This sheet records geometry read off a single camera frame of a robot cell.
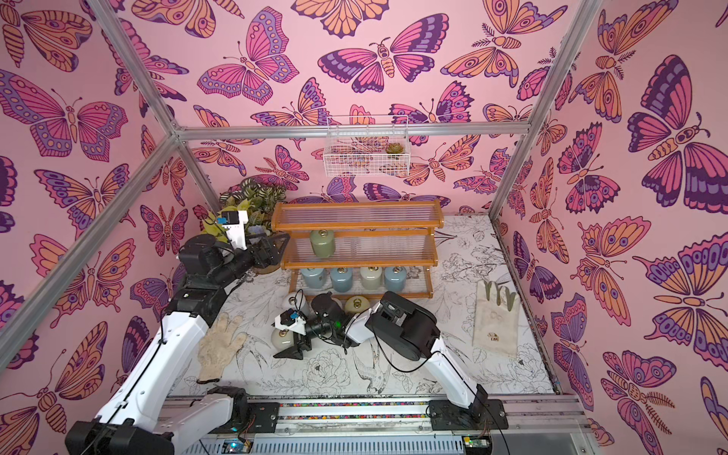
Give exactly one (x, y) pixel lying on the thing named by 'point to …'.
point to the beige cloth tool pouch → (497, 318)
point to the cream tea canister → (282, 339)
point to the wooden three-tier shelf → (359, 249)
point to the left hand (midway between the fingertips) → (280, 234)
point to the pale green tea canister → (372, 277)
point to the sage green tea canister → (323, 243)
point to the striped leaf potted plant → (258, 196)
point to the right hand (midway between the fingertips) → (277, 334)
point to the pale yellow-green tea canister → (356, 304)
